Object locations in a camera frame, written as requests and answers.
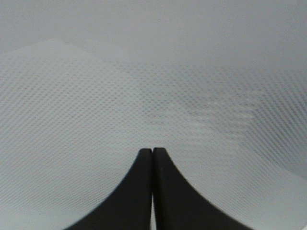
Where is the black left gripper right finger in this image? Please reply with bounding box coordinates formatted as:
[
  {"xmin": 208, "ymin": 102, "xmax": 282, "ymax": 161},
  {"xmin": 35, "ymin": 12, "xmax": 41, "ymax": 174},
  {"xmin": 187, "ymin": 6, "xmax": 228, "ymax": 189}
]
[{"xmin": 153, "ymin": 148, "xmax": 249, "ymax": 230}]

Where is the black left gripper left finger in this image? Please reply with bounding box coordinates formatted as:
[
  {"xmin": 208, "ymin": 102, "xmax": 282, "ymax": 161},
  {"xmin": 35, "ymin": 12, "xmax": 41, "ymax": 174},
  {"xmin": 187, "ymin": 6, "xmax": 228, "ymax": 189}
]
[{"xmin": 67, "ymin": 149, "xmax": 153, "ymax": 230}]

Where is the white microwave door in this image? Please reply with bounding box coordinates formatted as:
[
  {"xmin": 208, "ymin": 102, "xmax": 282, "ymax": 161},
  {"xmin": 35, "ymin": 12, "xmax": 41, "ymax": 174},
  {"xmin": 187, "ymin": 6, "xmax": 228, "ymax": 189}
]
[{"xmin": 0, "ymin": 0, "xmax": 307, "ymax": 230}]

